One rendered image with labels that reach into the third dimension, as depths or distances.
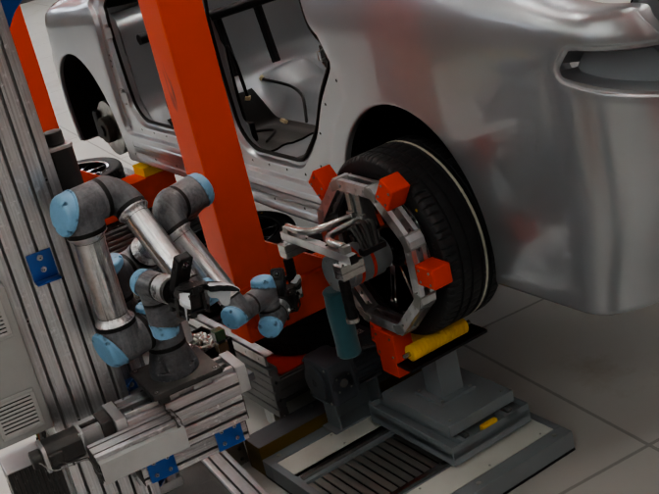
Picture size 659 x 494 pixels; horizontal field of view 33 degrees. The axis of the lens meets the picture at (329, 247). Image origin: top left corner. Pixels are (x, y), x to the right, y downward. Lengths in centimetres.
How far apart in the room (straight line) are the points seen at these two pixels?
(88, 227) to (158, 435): 64
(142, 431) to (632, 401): 191
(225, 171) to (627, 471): 172
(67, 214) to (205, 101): 95
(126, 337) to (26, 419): 41
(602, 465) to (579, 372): 65
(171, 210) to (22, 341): 59
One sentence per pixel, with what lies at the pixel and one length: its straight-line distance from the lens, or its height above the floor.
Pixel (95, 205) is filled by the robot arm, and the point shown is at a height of 141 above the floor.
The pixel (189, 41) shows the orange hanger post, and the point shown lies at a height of 164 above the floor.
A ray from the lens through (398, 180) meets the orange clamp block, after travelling 356.
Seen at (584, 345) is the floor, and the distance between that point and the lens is 479.
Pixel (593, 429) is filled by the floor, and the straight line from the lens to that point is 425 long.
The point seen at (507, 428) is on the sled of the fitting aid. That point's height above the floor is 12.
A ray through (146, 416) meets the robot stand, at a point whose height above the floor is 75.
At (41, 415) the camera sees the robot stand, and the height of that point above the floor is 82.
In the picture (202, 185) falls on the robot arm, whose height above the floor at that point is 127.
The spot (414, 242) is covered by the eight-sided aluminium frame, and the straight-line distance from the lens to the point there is 356.
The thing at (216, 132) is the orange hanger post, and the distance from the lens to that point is 393.
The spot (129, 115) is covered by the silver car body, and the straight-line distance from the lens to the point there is 594.
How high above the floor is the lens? 229
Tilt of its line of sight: 21 degrees down
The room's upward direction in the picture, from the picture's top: 13 degrees counter-clockwise
